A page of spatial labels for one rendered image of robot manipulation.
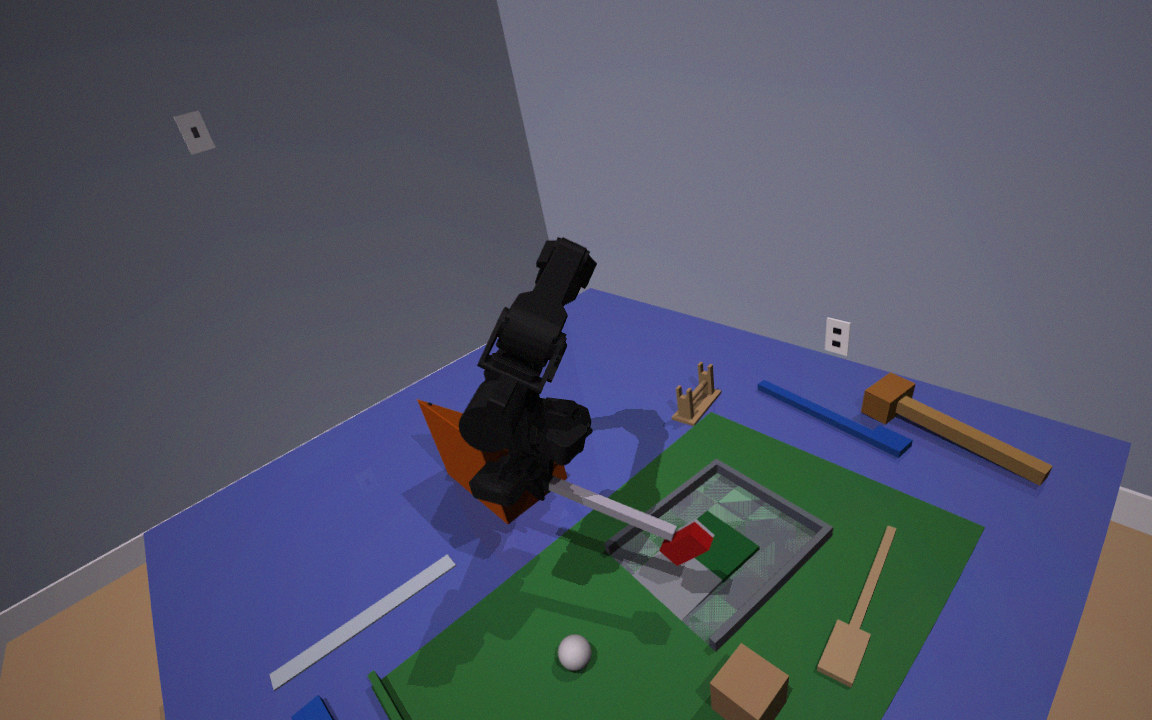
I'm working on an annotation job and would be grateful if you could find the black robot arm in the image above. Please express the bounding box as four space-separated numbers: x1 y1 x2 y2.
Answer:
458 237 597 467

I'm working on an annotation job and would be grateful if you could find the grey ball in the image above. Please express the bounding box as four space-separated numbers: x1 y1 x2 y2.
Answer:
558 634 592 670

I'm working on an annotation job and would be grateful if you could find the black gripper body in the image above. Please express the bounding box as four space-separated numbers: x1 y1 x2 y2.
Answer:
469 396 578 507

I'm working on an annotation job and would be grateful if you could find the green flat mat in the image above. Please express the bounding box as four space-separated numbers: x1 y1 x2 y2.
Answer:
382 412 985 720

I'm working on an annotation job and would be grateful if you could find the grey flat bar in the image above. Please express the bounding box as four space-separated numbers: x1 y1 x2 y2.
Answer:
270 554 456 692

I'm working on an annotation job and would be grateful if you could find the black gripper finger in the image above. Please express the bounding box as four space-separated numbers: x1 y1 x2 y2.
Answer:
526 465 547 501
536 452 554 493

